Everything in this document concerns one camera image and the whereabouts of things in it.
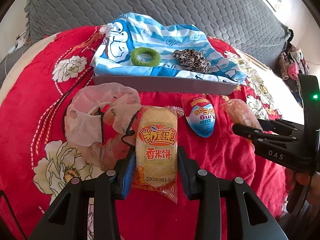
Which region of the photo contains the orange rice cracker packet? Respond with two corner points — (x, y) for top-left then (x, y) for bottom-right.
(221, 99), (262, 130)

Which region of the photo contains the yellow rice cracker packet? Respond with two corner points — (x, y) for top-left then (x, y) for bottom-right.
(133, 106), (184, 203)

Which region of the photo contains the leopard print scrunchie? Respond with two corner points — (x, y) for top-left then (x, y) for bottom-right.
(173, 49), (211, 74)

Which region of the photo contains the green fuzzy scrunchie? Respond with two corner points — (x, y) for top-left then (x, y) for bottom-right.
(130, 47), (161, 67)

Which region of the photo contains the person right hand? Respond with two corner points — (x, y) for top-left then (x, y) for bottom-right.
(285, 168), (320, 207)

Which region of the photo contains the egg shaped candy packet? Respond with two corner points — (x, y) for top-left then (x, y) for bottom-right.
(181, 95), (215, 138)

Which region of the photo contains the pile of clothes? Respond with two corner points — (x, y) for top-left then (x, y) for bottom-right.
(276, 42), (310, 106)

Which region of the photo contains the grey storage tray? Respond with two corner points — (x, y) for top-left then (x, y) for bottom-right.
(93, 75), (237, 95)

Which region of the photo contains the red floral quilt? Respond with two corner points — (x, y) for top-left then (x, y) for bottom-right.
(1, 27), (286, 239)

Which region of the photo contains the blue striped cartoon cloth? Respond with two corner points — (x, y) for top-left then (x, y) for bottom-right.
(91, 12), (246, 85)

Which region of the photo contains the white charger cable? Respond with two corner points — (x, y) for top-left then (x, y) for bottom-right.
(3, 29), (32, 71)

